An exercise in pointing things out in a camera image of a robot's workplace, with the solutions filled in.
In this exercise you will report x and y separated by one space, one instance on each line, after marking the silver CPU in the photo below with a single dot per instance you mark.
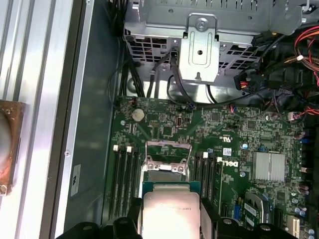
172 211

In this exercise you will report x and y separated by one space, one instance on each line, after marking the white barcode sticker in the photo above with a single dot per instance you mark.
227 152

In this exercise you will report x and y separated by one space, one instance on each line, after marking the round coin battery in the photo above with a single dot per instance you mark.
137 115

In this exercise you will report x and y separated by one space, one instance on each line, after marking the brown base plate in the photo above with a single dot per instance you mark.
18 149

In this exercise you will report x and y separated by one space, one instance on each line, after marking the green motherboard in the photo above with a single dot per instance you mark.
224 129

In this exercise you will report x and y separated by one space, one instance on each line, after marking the white expansion slot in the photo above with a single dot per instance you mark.
294 226

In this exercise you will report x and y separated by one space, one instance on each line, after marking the silver cage bracket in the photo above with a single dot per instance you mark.
199 62

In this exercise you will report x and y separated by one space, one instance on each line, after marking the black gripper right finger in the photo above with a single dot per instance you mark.
209 219

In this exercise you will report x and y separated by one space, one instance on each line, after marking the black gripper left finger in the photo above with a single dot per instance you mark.
134 219

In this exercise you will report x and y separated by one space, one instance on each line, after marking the black PC case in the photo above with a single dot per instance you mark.
94 112

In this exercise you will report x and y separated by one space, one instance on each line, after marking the metal disk bay cage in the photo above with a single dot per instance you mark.
154 22

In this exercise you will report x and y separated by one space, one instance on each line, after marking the black expansion slot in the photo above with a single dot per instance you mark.
278 216
224 209

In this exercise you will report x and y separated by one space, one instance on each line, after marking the CPU socket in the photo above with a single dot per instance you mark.
162 175

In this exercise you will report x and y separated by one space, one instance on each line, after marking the black RAM slot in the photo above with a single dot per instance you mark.
197 174
116 179
129 179
122 179
212 176
205 176
136 174

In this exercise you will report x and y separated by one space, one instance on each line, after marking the silver chipset heatsink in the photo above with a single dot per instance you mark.
268 165

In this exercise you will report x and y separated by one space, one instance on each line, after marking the internal USB port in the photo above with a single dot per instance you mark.
178 122

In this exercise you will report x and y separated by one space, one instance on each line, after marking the white case sticker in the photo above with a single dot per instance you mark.
76 180

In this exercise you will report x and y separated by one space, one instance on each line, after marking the black power connector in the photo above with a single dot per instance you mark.
256 82

